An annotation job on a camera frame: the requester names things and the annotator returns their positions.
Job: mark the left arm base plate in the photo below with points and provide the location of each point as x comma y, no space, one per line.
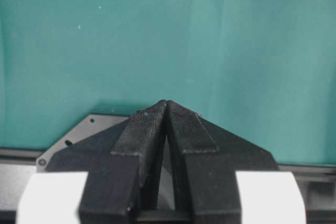
87,127

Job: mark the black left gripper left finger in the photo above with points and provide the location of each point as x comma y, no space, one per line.
123,164

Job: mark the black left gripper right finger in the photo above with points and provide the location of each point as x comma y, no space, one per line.
205,158

